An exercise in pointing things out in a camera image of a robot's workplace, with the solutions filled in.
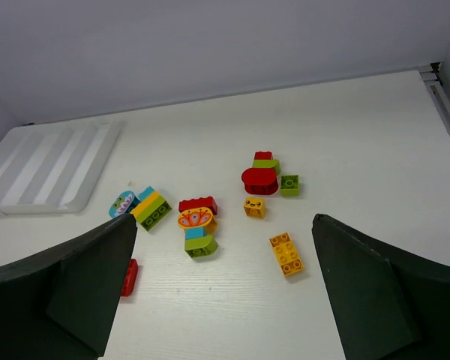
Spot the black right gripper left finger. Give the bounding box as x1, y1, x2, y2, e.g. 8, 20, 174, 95
0, 214, 137, 359

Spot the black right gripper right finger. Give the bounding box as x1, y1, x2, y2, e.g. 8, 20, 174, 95
312, 214, 450, 359

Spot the yellow lego plate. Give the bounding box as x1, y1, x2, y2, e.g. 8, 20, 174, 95
269, 232, 305, 276

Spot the blue printed round lego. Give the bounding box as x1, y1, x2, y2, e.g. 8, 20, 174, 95
109, 190, 140, 218

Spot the green long lego brick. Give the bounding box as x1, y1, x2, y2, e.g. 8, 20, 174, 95
135, 195, 172, 231

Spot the green square lego brick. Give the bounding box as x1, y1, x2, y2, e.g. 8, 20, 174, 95
280, 175, 300, 197

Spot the yellow face lego cube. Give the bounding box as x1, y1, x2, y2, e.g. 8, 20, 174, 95
243, 196, 266, 219

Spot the white divided sorting tray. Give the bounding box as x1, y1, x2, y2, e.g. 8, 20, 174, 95
0, 120, 125, 216

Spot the green curved lego brick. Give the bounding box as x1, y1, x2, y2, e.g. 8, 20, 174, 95
184, 234, 218, 258

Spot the small blue lego brick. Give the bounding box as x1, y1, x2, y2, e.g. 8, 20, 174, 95
184, 226, 207, 241

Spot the red rounded lego brick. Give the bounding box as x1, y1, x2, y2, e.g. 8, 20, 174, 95
241, 167, 278, 196

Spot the green sloped lego brick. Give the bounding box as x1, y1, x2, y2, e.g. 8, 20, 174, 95
253, 159, 281, 176

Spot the red long lego brick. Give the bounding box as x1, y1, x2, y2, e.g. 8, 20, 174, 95
178, 196, 218, 215

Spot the small red lego brick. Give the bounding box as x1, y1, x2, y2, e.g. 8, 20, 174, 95
253, 151, 274, 160

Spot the aluminium frame rail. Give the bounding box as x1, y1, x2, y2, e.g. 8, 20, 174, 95
418, 62, 450, 137

